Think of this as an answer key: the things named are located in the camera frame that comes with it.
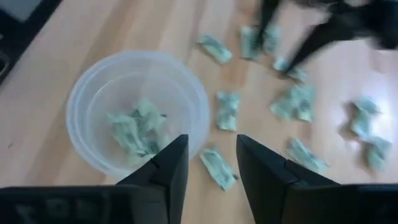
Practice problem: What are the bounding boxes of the bills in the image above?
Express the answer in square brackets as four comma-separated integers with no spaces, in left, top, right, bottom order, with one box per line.
[107,113,147,155]

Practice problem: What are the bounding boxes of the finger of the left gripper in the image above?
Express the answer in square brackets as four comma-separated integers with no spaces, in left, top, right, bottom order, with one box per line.
[257,0,281,35]
[285,17,359,72]

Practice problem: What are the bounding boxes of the clear plastic cup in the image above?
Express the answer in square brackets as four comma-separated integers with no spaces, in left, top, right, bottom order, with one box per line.
[65,49,211,181]

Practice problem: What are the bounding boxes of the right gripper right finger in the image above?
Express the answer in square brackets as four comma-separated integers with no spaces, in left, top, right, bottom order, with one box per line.
[235,133,398,224]

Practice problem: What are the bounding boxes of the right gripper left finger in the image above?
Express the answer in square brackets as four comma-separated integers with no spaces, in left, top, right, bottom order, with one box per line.
[0,133,190,224]

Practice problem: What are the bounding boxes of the black metal table frame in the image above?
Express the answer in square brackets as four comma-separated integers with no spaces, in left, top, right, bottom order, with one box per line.
[0,0,63,85]

